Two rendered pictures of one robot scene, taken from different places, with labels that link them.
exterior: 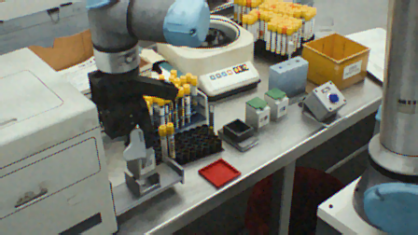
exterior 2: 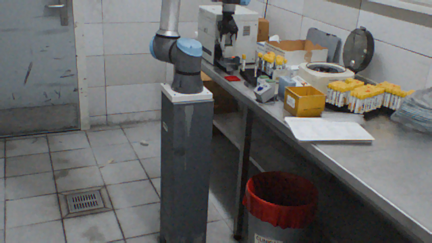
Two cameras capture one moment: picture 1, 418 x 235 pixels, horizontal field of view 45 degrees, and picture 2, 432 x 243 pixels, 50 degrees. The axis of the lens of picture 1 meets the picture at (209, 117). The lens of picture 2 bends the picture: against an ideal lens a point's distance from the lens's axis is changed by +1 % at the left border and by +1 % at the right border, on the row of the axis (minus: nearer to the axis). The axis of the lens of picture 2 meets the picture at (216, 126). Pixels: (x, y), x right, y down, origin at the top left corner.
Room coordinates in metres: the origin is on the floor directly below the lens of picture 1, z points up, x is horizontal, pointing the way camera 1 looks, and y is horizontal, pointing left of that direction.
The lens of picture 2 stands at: (1.39, -2.30, 1.60)
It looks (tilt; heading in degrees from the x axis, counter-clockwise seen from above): 23 degrees down; 105
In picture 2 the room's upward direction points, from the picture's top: 4 degrees clockwise
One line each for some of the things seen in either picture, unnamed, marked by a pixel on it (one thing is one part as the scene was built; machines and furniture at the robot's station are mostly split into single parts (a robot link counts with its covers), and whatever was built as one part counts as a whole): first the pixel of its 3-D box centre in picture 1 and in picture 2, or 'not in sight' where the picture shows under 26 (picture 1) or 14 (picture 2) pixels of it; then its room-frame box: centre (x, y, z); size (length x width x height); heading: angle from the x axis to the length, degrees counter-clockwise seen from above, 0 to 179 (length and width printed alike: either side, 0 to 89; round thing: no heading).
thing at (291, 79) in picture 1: (287, 80); (286, 88); (1.17, -0.21, 0.92); 0.10 x 0.07 x 0.10; 124
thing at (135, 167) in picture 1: (140, 158); (227, 50); (0.78, 0.14, 0.98); 0.05 x 0.04 x 0.06; 39
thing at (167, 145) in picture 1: (182, 131); (251, 67); (0.94, 0.06, 0.93); 0.17 x 0.09 x 0.11; 118
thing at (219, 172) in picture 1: (219, 172); (232, 78); (0.86, -0.02, 0.88); 0.07 x 0.07 x 0.01; 39
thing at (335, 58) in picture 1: (334, 62); (304, 101); (1.27, -0.36, 0.93); 0.13 x 0.13 x 0.10; 35
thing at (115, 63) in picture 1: (118, 55); (228, 7); (0.77, 0.15, 1.22); 0.08 x 0.08 x 0.05
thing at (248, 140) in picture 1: (238, 132); (254, 82); (0.99, -0.07, 0.89); 0.09 x 0.05 x 0.04; 39
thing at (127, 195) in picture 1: (133, 187); (225, 61); (0.77, 0.15, 0.92); 0.21 x 0.07 x 0.05; 129
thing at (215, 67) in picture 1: (208, 53); (321, 78); (1.32, 0.00, 0.94); 0.30 x 0.24 x 0.12; 30
